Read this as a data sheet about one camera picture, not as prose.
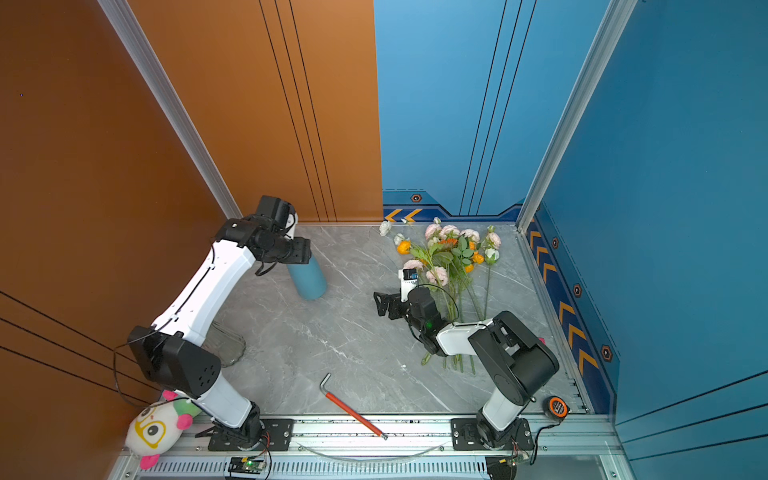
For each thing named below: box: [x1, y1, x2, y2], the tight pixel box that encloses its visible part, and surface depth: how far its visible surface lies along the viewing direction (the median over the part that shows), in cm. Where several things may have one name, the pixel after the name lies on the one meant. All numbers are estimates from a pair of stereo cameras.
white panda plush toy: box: [125, 390, 202, 470], surface depth 71 cm
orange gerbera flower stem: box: [438, 238, 481, 319], surface depth 104 cm
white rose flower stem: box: [483, 226, 502, 321], surface depth 111 cm
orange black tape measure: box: [542, 395, 570, 422], surface depth 76 cm
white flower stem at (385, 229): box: [379, 220, 447, 301], surface depth 114 cm
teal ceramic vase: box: [287, 255, 327, 300], surface depth 88 cm
